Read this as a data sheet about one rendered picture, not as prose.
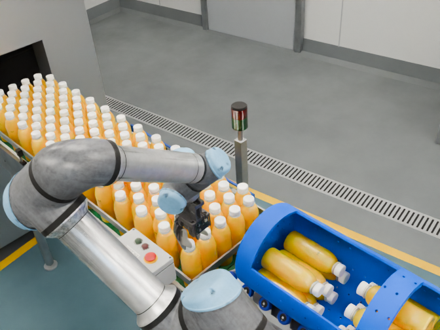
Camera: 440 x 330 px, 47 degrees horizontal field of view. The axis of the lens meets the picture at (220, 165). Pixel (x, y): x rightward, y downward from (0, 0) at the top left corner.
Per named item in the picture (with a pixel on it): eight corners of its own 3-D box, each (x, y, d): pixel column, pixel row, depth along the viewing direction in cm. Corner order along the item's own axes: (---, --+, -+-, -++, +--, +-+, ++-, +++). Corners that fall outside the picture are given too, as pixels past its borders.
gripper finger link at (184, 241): (187, 260, 157) (189, 236, 152) (175, 251, 160) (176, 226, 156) (195, 256, 159) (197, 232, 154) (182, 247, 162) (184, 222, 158)
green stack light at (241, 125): (240, 133, 199) (239, 122, 196) (228, 127, 203) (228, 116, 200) (251, 126, 202) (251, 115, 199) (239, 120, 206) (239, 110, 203)
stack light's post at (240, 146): (247, 313, 271) (240, 143, 204) (242, 309, 273) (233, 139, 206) (253, 309, 273) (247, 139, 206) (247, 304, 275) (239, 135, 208)
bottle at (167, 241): (177, 255, 186) (171, 218, 174) (183, 269, 180) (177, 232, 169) (158, 260, 184) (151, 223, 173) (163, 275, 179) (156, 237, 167)
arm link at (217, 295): (251, 340, 99) (208, 286, 98) (205, 360, 106) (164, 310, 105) (270, 302, 109) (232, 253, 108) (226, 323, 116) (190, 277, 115)
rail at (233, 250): (194, 286, 167) (193, 280, 165) (192, 285, 168) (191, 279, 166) (273, 222, 189) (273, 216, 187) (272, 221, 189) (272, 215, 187)
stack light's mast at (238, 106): (240, 145, 203) (239, 110, 193) (229, 139, 206) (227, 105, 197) (251, 139, 206) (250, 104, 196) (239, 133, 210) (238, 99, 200)
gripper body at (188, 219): (193, 239, 152) (189, 209, 144) (174, 226, 157) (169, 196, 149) (211, 226, 156) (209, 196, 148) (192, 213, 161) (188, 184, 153)
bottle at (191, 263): (194, 295, 171) (188, 256, 160) (179, 284, 175) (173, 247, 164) (208, 282, 175) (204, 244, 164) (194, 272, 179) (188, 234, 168)
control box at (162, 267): (152, 297, 158) (148, 275, 152) (114, 264, 170) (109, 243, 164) (177, 278, 164) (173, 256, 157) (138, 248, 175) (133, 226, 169)
